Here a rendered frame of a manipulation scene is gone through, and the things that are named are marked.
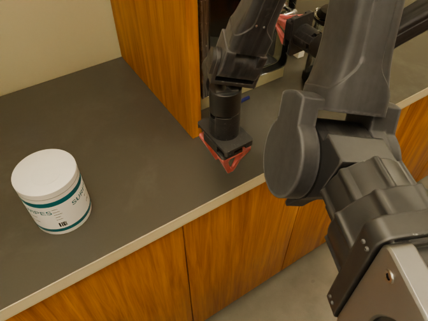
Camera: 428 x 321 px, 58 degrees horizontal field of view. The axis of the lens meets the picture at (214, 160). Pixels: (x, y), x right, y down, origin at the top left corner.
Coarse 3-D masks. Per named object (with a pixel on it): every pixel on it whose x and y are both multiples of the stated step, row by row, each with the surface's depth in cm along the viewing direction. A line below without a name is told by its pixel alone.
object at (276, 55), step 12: (216, 0) 92; (228, 0) 94; (240, 0) 96; (288, 0) 105; (216, 12) 95; (228, 12) 97; (216, 24) 97; (216, 36) 100; (276, 36) 112; (276, 48) 115; (276, 60) 118; (264, 72) 119
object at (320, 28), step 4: (316, 12) 110; (316, 16) 109; (320, 20) 107; (324, 20) 107; (316, 24) 111; (320, 24) 108; (316, 28) 111; (320, 28) 110; (308, 56) 119; (308, 60) 120; (312, 60) 118; (308, 64) 120; (312, 64) 119; (308, 68) 121; (308, 72) 122; (308, 76) 122
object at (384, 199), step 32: (384, 160) 29; (320, 192) 31; (352, 192) 28; (384, 192) 26; (416, 192) 26; (352, 224) 27; (384, 224) 22; (416, 224) 22; (352, 256) 25; (352, 288) 26
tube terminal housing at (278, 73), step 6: (198, 30) 97; (276, 72) 124; (282, 72) 126; (264, 78) 123; (270, 78) 125; (276, 78) 127; (258, 84) 123; (246, 90) 122; (204, 102) 115; (204, 108) 116
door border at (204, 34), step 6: (204, 0) 91; (204, 6) 92; (204, 12) 93; (204, 18) 94; (204, 24) 95; (204, 30) 96; (204, 36) 98; (204, 42) 99; (204, 48) 100; (204, 54) 101; (204, 84) 108; (204, 90) 110; (204, 96) 111
